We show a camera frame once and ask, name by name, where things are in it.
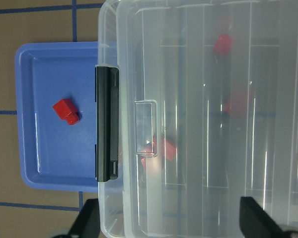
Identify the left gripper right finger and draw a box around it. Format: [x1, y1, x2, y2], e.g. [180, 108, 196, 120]
[239, 196, 291, 238]

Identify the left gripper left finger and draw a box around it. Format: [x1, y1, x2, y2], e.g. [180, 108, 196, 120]
[68, 198, 100, 238]

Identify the clear plastic box lid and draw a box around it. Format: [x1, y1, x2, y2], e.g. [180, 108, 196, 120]
[98, 0, 298, 238]

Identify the blue plastic tray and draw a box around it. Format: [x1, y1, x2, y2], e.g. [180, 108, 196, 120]
[14, 41, 99, 192]

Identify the red block pair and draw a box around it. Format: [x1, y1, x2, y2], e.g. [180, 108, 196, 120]
[160, 138, 177, 161]
[141, 144, 159, 171]

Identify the red block under lid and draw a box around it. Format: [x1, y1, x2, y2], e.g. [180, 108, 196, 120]
[224, 88, 254, 117]

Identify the red block front edge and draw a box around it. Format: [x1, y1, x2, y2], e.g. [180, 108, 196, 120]
[213, 34, 232, 58]

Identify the clear plastic storage box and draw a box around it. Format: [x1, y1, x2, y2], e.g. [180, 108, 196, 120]
[97, 37, 130, 238]

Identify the black box latch handle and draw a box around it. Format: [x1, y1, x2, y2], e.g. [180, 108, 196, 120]
[95, 66, 119, 182]

